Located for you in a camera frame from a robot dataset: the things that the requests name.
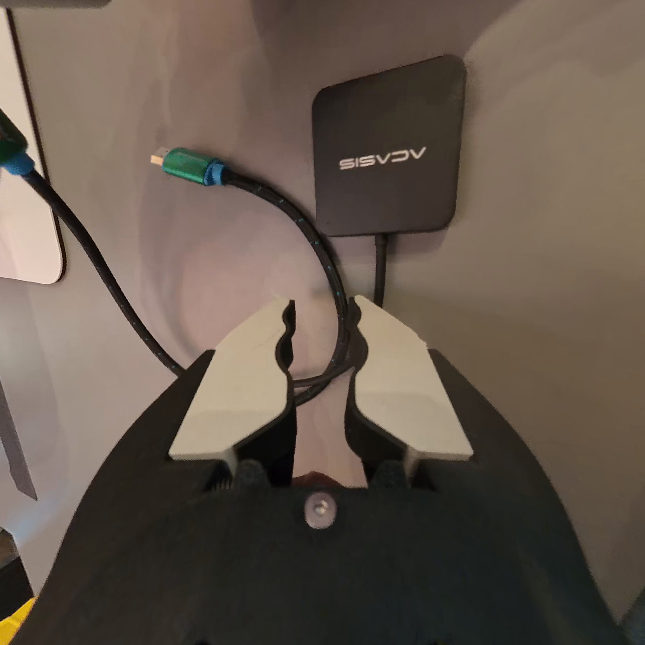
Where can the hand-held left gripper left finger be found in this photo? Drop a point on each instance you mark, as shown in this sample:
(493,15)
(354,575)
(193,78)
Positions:
(237,388)

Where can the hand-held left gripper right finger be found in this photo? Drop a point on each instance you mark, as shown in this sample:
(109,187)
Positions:
(408,398)

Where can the black and silver usb hub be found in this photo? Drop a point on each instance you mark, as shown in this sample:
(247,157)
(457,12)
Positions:
(388,151)

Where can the white wooden laptop stand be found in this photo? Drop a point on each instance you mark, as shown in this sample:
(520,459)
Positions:
(25,226)

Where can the yellow plastic bin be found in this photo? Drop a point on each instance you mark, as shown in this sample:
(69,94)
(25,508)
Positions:
(15,630)

